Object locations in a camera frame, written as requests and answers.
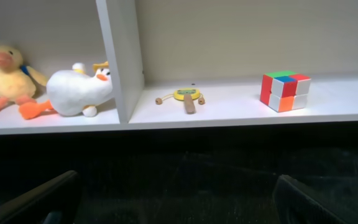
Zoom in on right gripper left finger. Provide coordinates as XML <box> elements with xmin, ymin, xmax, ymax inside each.
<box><xmin>0</xmin><ymin>170</ymin><xmax>82</xmax><ymax>224</ymax></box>

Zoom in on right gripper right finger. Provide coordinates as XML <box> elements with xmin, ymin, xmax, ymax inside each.
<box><xmin>273</xmin><ymin>174</ymin><xmax>347</xmax><ymax>224</ymax></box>

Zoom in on many-coloured puzzle cube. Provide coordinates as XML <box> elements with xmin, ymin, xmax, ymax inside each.
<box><xmin>259</xmin><ymin>70</ymin><xmax>312</xmax><ymax>113</ymax></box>

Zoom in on white plush goose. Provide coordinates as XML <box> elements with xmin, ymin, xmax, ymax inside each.
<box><xmin>18</xmin><ymin>60</ymin><xmax>114</xmax><ymax>121</ymax></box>

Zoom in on yellow plush duck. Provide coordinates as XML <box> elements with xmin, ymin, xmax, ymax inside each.
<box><xmin>0</xmin><ymin>44</ymin><xmax>49</xmax><ymax>114</ymax></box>

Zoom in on yellow rattle drum toy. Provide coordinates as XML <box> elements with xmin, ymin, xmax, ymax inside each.
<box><xmin>155</xmin><ymin>87</ymin><xmax>206</xmax><ymax>115</ymax></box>

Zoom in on white shelf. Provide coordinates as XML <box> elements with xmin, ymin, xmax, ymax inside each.
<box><xmin>0</xmin><ymin>0</ymin><xmax>358</xmax><ymax>136</ymax></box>

